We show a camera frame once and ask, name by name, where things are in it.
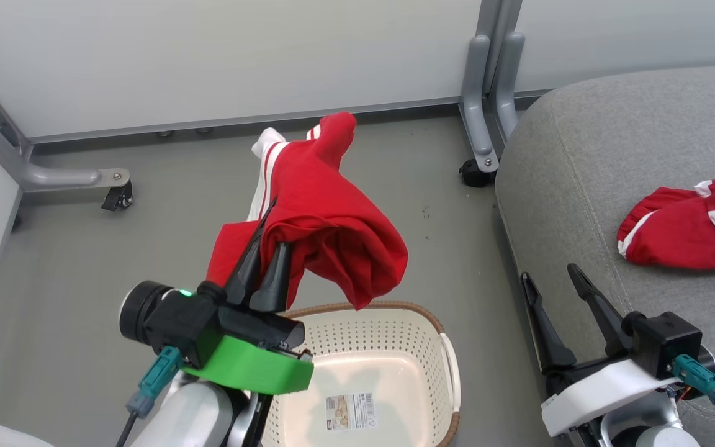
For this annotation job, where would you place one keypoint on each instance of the grey partition bottom rail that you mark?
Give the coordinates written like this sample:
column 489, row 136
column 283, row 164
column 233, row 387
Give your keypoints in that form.
column 146, row 127

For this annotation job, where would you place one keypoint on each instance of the paper label sticker with barcode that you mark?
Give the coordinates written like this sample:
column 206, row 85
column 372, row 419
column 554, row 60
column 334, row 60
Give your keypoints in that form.
column 350, row 412

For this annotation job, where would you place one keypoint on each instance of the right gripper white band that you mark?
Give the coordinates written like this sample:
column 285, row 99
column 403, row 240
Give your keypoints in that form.
column 599, row 391

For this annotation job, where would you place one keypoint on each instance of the cream perforated laundry basket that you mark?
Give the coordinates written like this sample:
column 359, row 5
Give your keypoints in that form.
column 407, row 347

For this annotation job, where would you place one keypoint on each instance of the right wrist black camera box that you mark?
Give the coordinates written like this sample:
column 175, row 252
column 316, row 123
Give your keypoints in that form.
column 665, row 344

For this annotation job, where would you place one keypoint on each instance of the small metal levelling foot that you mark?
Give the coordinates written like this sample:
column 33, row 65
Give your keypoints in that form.
column 203, row 130
column 165, row 133

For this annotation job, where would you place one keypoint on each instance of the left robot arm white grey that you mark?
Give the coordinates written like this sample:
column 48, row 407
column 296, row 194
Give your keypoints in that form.
column 196, row 416

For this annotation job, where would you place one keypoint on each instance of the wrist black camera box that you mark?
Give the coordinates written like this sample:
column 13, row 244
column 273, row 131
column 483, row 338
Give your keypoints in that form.
column 665, row 344
column 174, row 320

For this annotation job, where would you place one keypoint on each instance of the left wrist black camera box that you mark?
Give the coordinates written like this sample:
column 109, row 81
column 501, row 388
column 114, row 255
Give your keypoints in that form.
column 174, row 320

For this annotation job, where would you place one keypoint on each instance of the round black caster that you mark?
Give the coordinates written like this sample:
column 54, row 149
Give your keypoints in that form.
column 474, row 175

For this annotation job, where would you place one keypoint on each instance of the red garment with white stripes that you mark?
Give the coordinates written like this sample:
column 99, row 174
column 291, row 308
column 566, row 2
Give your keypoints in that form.
column 332, row 211
column 686, row 230

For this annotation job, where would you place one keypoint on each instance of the small black caster wheel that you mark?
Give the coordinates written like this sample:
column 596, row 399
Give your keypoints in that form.
column 117, row 197

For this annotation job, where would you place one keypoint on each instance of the short grey curved partition foot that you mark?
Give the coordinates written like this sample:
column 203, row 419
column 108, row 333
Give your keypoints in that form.
column 503, row 87

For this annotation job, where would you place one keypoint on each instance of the grey fabric sofa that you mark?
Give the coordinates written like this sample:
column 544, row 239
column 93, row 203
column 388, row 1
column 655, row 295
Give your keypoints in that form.
column 593, row 155

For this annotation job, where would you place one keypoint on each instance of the grey partition foot with plate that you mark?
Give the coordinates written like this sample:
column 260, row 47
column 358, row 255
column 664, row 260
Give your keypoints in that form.
column 47, row 177

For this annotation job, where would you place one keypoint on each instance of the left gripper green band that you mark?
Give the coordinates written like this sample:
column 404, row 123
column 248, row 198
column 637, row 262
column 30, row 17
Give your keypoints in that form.
column 252, row 366

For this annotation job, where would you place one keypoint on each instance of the long grey curved partition foot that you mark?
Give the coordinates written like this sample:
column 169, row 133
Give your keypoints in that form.
column 474, row 105

